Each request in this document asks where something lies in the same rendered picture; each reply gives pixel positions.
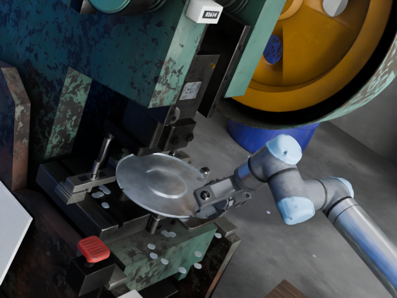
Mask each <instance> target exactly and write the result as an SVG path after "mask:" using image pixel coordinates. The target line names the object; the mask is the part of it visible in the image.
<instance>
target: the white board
mask: <svg viewBox="0 0 397 298"><path fill-rule="evenodd" d="M32 219H33V218H32V217H31V216H30V214H29V213H28V212H27V211H26V210H25V209H24V208H23V207H22V205H21V204H20V203H19V202H18V201H17V200H16V198H15V197H14V196H13V195H12V194H11V192H10V191H9V190H8V189H7V188H6V187H5V186H4V185H3V183H2V182H1V181H0V285H1V283H2V281H3V279H4V277H5V275H6V272H7V271H8V269H9V266H10V265H11V263H12V261H13V259H14V256H15V254H16V252H17V250H18V248H19V246H20V244H21V242H22V240H23V238H24V236H25V233H26V231H27V229H28V227H29V225H30V223H31V221H32Z"/></svg>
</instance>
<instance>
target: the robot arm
mask: <svg viewBox="0 0 397 298"><path fill-rule="evenodd" d="M301 156H302V154H301V147H300V145H299V144H298V143H297V141H296V140H295V139H294V138H292V137H291V136H289V135H287V134H280V135H278V136H277V137H275V138H274V139H272V140H271V141H268V142H267V143H266V144H265V145H264V146H263V147H262V148H260V149H259V150H258V151H257V152H255V153H254V154H252V155H251V156H247V159H246V160H245V161H244V162H243V163H241V164H240V165H239V166H238V167H237V168H236V169H235V170H234V175H231V176H226V177H224V178H223V179H216V182H215V181H214V180H211V181H210V182H209V183H206V184H205V185H204V186H203V187H201V188H198V189H196V190H194V192H193V195H194V197H195V199H196V205H195V208H194V214H195V217H198V218H218V217H221V216H223V215H224V214H225V213H226V212H227V211H228V209H227V208H229V207H231V206H232V205H235V204H237V205H236V206H234V207H233V208H238V207H240V206H242V205H243V204H244V203H246V202H247V201H249V200H250V199H251V198H252V197H251V195H250V193H251V192H254V191H255V190H258V189H260V188H261V187H262V186H264V185H265V184H268V186H269V188H270V190H271V193H272V195H273V198H274V201H275V203H276V208H277V210H278V212H279V213H280V215H281V217H282V220H283V221H284V222H285V223H286V224H288V225H293V224H297V223H300V222H304V221H306V220H307V219H310V218H311V217H312V216H313V215H314V214H315V211H318V210H321V211H322V212H323V214H325V216H326V217H327V218H328V220H329V221H330V222H331V223H332V224H333V225H334V227H335V228H336V229H337V230H338V231H339V233H340V234H341V235H342V237H343V238H344V239H345V240H346V241H347V242H348V244H349V245H350V246H351V247H352V248H353V249H354V251H355V252H356V253H357V255H358V256H359V257H360V258H361V259H362V260H363V262H364V263H365V264H366V265H367V266H368V268H369V269H370V270H371V272H372V273H373V274H374V275H375V276H376V277H377V279H378V280H379V281H380V282H381V283H382V284H383V286H384V287H385V289H386V290H387V291H388V292H389V293H390V294H391V296H392V297H393V298H397V247H396V245H395V244H394V243H393V242H392V241H391V240H390V239H389V238H388V237H387V236H386V234H385V233H384V232H383V231H382V230H381V229H380V228H379V227H378V226H377V225H376V224H375V222H374V221H373V220H372V219H371V218H370V216H369V215H368V214H367V213H366V212H365V211H364V210H363V209H362V208H361V207H360V205H359V204H358V203H357V202H356V201H355V200H354V199H353V194H354V193H353V189H352V186H351V184H350V183H349V182H348V181H347V180H345V179H342V178H336V177H326V178H322V179H302V178H301V176H300V174H299V171H298V169H297V167H296V165H295V164H297V163H298V161H299V160H300V159H301ZM247 196H248V197H247ZM246 197H247V198H246ZM242 202H243V203H242ZM241 203H242V204H241ZM205 207H206V208H205ZM203 208H205V209H203ZM201 209H203V210H201ZM200 210H201V211H200Z"/></svg>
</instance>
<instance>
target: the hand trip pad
mask: <svg viewBox="0 0 397 298"><path fill-rule="evenodd" d="M77 248H78V250H79V251H80V252H81V253H82V254H83V255H84V256H85V257H86V261H87V262H88V263H96V262H99V261H102V260H104V259H106V258H108V257H109V255H110V250H109V248H108V247H107V246H106V245H105V244H104V243H103V242H102V241H101V240H100V239H99V238H98V237H96V236H89V237H86V238H83V239H80V240H79V241H78V243H77Z"/></svg>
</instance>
